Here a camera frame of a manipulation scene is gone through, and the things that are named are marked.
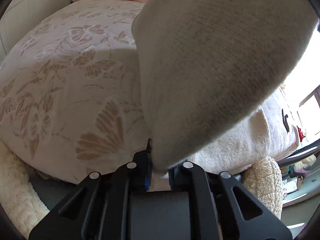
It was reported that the cream knit sweater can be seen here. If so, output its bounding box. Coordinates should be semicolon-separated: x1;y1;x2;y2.
132;0;318;173

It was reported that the red fabric item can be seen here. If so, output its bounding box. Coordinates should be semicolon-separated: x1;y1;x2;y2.
297;127;306;142

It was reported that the pink butterfly bedspread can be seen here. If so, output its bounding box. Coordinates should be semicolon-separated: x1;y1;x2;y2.
0;0;301;184

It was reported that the white panelled wardrobe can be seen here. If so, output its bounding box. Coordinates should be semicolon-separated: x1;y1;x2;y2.
1;0;71;59

